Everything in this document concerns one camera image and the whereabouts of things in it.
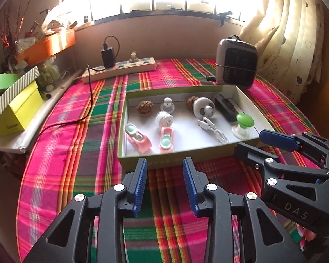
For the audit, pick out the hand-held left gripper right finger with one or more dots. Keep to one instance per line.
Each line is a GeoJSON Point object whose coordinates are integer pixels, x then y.
{"type": "Point", "coordinates": [190, 186]}

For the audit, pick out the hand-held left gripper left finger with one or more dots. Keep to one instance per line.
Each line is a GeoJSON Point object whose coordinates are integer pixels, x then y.
{"type": "Point", "coordinates": [141, 186]}

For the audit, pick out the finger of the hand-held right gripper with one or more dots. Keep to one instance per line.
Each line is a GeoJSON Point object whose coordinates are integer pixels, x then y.
{"type": "Point", "coordinates": [277, 139]}
{"type": "Point", "coordinates": [249, 152]}

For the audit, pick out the green topped white massager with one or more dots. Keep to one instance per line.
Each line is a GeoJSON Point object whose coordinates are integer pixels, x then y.
{"type": "Point", "coordinates": [244, 120]}

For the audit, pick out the pink clip with green pad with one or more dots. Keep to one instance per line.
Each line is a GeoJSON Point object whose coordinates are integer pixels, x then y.
{"type": "Point", "coordinates": [167, 141]}
{"type": "Point", "coordinates": [138, 139]}

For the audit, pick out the black rectangular device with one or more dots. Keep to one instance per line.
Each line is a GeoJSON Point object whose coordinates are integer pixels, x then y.
{"type": "Point", "coordinates": [227, 108]}

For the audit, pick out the green and white cardboard box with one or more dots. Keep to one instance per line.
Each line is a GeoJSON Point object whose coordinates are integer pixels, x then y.
{"type": "Point", "coordinates": [186, 137]}

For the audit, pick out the white panda hand fan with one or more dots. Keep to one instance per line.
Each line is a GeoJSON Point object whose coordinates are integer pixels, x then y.
{"type": "Point", "coordinates": [204, 106]}

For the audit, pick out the white round brush head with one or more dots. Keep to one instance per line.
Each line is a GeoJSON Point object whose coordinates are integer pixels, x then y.
{"type": "Point", "coordinates": [163, 119]}

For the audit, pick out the brown walnut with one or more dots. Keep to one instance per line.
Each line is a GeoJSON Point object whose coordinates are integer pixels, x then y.
{"type": "Point", "coordinates": [192, 102]}
{"type": "Point", "coordinates": [145, 108]}

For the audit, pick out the grey device with white ball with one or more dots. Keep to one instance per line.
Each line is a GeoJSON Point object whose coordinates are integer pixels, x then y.
{"type": "Point", "coordinates": [167, 106]}

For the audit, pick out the plaid tablecloth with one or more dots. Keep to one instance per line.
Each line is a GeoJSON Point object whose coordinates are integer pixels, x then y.
{"type": "Point", "coordinates": [71, 169]}

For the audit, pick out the black plug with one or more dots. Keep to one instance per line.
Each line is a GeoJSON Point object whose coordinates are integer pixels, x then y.
{"type": "Point", "coordinates": [211, 78]}

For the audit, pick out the grey space heater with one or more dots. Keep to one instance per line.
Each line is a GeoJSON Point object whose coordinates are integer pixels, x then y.
{"type": "Point", "coordinates": [237, 63]}

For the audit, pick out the cream curtain with hearts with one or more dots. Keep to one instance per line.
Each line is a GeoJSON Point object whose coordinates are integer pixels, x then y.
{"type": "Point", "coordinates": [285, 38]}

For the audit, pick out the white power strip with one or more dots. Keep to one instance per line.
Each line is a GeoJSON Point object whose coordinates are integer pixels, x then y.
{"type": "Point", "coordinates": [126, 68]}

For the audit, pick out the beige plug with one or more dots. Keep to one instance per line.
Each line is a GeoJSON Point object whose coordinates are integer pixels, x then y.
{"type": "Point", "coordinates": [133, 57]}

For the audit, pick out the black window latch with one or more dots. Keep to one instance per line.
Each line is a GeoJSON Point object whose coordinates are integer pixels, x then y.
{"type": "Point", "coordinates": [224, 17]}

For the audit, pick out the black charger adapter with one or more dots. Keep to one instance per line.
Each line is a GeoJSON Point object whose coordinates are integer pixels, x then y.
{"type": "Point", "coordinates": [108, 57]}

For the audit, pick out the yellow-green box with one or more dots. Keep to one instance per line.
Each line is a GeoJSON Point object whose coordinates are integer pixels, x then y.
{"type": "Point", "coordinates": [19, 112]}

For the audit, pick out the green ornament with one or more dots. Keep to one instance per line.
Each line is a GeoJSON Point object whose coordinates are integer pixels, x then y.
{"type": "Point", "coordinates": [48, 74]}

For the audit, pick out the grey striped box lid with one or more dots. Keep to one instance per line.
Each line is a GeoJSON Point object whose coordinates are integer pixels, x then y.
{"type": "Point", "coordinates": [16, 89]}

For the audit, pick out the orange box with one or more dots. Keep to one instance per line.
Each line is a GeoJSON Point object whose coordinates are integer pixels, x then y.
{"type": "Point", "coordinates": [46, 48]}

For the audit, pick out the green box lid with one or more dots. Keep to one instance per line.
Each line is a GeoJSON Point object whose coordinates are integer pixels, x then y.
{"type": "Point", "coordinates": [5, 80]}

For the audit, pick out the white plastic bag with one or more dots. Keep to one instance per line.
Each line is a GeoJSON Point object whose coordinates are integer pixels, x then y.
{"type": "Point", "coordinates": [60, 16]}

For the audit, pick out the red flower branches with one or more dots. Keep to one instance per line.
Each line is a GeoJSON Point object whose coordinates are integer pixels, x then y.
{"type": "Point", "coordinates": [8, 33]}

